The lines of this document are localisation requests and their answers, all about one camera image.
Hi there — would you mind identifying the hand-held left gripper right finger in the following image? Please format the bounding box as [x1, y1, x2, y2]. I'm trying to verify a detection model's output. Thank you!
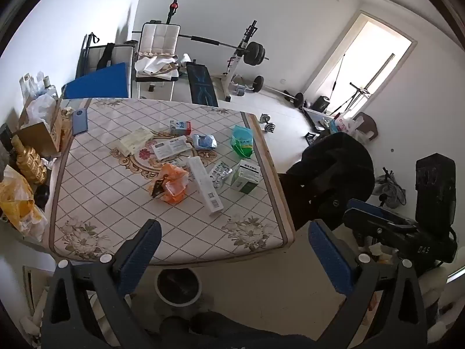
[308, 220, 429, 349]

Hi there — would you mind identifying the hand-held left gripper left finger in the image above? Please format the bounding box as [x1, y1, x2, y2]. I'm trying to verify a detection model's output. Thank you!
[41, 219, 162, 349]

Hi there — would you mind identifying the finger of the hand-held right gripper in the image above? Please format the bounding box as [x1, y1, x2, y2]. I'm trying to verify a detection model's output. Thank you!
[346, 198, 418, 229]
[342, 209, 402, 244]

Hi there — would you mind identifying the white round trash bin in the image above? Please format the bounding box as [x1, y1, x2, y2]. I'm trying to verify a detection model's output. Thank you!
[154, 267, 203, 308]

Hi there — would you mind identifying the orange snack bag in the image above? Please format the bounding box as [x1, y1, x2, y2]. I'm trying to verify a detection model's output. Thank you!
[148, 163, 189, 204]

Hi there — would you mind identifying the long white box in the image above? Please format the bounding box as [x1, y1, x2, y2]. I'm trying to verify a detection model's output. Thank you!
[186, 156, 224, 217]

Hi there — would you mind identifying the white printed box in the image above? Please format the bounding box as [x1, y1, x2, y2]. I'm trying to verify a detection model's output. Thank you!
[151, 135, 192, 161]

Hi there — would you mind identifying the silver blister pack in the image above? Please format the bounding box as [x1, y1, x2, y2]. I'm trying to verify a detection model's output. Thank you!
[208, 161, 233, 189]

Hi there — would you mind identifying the cream box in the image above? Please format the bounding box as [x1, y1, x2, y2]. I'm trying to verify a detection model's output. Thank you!
[119, 128, 154, 156]

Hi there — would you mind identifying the green white box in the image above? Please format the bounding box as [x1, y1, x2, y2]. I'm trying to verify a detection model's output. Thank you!
[230, 159, 261, 193]

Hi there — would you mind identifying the blue face mask packet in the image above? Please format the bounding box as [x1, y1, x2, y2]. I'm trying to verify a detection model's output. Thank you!
[192, 133, 219, 150]

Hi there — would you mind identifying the red and blue small box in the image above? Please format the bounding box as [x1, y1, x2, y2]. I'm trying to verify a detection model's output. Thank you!
[169, 119, 193, 136]

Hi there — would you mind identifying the green plastic bag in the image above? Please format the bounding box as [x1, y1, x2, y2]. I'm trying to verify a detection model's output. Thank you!
[231, 124, 255, 159]

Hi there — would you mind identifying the grey cloth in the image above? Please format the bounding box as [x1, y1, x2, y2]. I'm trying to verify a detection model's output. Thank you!
[374, 169, 407, 208]

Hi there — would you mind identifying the black coat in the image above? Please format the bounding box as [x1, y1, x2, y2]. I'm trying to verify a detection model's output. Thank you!
[283, 132, 375, 211]

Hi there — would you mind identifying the black speaker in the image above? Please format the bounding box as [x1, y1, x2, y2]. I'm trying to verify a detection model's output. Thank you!
[415, 154, 456, 226]

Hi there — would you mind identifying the black chair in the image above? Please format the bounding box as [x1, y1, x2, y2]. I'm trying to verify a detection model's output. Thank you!
[278, 172, 349, 231]

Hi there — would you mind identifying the table with patterned top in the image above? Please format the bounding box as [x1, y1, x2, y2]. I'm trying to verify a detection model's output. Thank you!
[43, 96, 296, 266]

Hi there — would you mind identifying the brown stool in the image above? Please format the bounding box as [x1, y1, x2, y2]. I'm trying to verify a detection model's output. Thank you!
[354, 112, 379, 140]

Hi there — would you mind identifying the white shopping bag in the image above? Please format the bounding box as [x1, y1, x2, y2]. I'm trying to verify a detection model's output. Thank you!
[334, 114, 364, 139]

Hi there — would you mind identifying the black stand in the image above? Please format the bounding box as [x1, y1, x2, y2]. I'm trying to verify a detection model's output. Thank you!
[329, 54, 371, 115]

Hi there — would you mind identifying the yellow plastic bag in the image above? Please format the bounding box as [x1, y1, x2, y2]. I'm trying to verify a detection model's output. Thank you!
[0, 165, 48, 242]

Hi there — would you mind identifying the blue smartphone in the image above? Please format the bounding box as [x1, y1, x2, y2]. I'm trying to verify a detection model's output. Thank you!
[72, 108, 90, 137]

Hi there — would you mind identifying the golden bottle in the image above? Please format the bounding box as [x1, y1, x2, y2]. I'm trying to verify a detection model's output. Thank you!
[11, 134, 48, 186]

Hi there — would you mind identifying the brown cardboard box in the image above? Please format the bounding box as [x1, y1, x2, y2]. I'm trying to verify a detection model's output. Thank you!
[16, 96, 64, 157]

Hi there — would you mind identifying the small barbell with black plates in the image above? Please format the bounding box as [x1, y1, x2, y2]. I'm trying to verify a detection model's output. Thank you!
[252, 76, 305, 110]

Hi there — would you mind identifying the blue board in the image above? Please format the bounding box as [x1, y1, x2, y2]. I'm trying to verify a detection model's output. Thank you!
[62, 63, 132, 99]

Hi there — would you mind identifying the black weight bench pad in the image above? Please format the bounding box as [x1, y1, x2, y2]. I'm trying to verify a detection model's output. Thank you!
[185, 62, 219, 108]

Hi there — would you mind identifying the white plastic bag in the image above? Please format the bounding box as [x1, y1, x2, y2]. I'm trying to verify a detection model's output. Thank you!
[27, 92, 59, 122]

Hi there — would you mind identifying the beige cloth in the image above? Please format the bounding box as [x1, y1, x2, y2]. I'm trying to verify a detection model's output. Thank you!
[134, 53, 180, 77]

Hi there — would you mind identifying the clear bottle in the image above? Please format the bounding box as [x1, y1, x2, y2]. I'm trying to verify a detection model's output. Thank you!
[20, 74, 36, 99]
[41, 74, 57, 97]

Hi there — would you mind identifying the white cushioned folding bed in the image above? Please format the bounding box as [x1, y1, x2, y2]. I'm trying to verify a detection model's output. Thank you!
[78, 33, 135, 79]

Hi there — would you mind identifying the white barbell rack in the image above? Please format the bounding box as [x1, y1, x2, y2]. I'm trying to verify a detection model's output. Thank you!
[212, 22, 262, 102]

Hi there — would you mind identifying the white cushioned chair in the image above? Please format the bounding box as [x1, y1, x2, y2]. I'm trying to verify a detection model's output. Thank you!
[136, 22, 181, 100]

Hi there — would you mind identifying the black pole with red knob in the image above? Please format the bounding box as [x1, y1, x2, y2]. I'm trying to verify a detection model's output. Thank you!
[165, 0, 180, 26]

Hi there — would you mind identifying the white door frame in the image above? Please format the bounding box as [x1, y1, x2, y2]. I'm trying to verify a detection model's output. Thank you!
[303, 11, 418, 124]

